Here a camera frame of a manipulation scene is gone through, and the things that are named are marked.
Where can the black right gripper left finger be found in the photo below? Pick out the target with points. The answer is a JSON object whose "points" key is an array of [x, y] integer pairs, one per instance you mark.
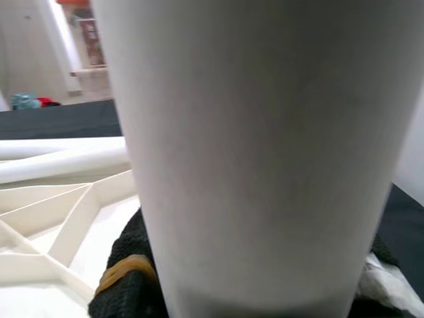
{"points": [[132, 245]]}

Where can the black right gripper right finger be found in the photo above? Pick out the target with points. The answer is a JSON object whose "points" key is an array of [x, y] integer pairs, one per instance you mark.
{"points": [[387, 291]]}

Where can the brown rubber band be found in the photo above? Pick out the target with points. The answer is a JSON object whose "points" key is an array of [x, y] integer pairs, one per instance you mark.
{"points": [[127, 266]]}

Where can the white plastic table top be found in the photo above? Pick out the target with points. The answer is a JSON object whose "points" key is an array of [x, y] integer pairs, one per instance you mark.
{"points": [[49, 298]]}

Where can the black tablecloth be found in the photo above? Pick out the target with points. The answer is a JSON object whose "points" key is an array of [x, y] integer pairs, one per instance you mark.
{"points": [[59, 121]]}

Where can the red cloth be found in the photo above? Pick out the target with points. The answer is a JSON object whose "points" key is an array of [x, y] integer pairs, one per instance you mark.
{"points": [[49, 101]]}

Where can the beige cloth-covered bench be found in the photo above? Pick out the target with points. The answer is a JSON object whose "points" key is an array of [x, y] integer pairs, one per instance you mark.
{"points": [[94, 83]]}

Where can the teal cloth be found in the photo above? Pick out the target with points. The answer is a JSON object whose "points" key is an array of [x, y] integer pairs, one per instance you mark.
{"points": [[24, 101]]}

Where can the red picture box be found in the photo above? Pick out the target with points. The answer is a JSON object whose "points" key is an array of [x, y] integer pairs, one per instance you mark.
{"points": [[92, 43]]}

